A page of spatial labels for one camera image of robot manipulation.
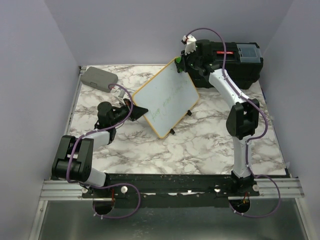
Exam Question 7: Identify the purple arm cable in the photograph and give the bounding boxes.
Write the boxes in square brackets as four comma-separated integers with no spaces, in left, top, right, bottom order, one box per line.
[181,27,281,218]
[65,83,142,220]

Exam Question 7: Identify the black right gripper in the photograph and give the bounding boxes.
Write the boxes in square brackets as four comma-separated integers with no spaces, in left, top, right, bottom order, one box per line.
[178,48,202,74]

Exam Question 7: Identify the aluminium frame rail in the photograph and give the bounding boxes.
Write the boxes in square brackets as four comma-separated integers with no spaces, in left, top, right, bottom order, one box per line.
[29,66,87,240]

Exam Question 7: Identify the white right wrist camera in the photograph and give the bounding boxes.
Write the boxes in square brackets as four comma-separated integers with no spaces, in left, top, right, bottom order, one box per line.
[181,34,197,56]

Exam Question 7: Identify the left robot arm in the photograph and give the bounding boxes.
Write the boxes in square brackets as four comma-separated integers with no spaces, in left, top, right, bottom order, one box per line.
[51,99,149,198]

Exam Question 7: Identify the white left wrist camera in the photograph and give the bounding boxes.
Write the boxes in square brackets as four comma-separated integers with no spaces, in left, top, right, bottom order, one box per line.
[111,87,126,104]

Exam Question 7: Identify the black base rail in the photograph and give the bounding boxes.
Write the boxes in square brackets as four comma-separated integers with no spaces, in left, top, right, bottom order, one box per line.
[51,172,266,210]

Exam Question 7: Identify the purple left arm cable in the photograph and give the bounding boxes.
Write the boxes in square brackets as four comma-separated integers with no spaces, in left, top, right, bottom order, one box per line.
[65,83,142,220]

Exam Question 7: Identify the grey plastic case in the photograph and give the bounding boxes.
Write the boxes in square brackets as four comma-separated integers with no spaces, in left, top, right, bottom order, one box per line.
[80,66,119,93]

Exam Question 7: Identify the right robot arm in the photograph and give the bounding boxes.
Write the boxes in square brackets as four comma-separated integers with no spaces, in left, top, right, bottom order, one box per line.
[175,35,263,196]

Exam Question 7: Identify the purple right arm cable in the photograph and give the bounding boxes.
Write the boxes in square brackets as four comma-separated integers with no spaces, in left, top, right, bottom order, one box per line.
[181,27,281,218]

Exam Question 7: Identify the green whiteboard eraser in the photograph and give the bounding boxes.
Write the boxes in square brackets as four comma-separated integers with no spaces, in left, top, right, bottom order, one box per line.
[174,56,182,65]

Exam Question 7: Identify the yellow framed whiteboard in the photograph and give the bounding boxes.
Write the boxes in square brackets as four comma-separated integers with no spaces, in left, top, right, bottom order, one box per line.
[132,59,200,139]

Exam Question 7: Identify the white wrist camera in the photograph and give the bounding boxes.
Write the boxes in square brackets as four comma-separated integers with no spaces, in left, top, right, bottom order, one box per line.
[181,34,197,56]
[111,87,126,104]

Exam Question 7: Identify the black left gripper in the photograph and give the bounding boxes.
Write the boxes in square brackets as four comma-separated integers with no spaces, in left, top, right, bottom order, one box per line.
[110,98,149,127]

